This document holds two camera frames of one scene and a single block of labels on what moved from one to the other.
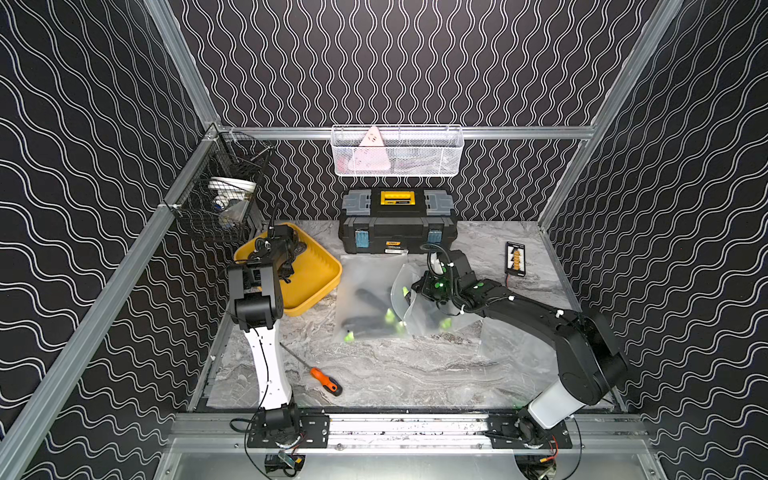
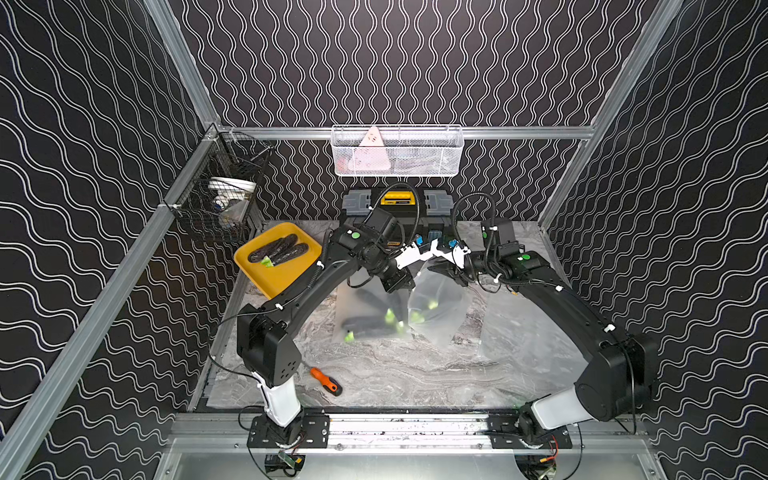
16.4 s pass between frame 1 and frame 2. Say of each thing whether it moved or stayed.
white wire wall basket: stayed
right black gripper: moved
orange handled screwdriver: stayed
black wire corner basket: stayed
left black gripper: moved
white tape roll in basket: stayed
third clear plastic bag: stayed
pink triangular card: stayed
